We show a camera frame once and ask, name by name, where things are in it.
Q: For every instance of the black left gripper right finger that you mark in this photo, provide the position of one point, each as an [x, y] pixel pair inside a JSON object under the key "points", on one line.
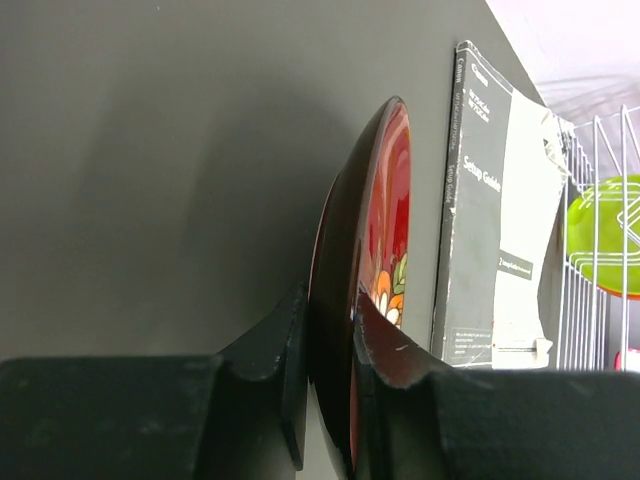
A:
{"points": [[422, 419]]}

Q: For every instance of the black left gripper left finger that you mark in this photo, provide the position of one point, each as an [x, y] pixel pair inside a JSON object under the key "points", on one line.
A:
{"points": [[239, 413]]}

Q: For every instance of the red floral plate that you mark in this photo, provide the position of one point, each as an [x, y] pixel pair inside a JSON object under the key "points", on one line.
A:
{"points": [[361, 246]]}

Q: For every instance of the lime green plate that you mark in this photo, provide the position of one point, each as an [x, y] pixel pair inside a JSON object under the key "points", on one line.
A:
{"points": [[603, 234]]}

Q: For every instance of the orange plate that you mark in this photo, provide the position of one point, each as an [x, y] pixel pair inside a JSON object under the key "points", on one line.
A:
{"points": [[629, 295]]}

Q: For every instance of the Canon setup guide booklet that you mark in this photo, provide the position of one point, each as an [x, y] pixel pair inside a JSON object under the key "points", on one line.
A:
{"points": [[507, 167]]}

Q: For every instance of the white wire dish rack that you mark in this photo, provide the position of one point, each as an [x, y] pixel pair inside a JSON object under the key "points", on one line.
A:
{"points": [[598, 327]]}

